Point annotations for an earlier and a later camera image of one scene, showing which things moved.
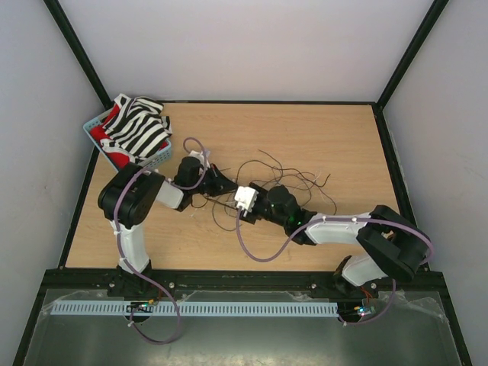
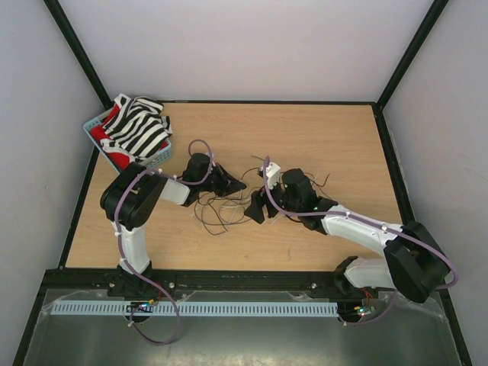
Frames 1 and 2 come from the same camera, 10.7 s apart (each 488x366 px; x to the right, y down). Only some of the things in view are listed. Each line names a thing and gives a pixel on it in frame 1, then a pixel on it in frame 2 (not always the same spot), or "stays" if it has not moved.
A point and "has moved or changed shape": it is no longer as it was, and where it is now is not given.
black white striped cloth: x=136 y=127 stays
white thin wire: x=235 y=200 -> x=242 y=204
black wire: x=265 y=170 has moved or changed shape
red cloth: x=97 y=133 stays
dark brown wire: x=225 y=229 -> x=231 y=211
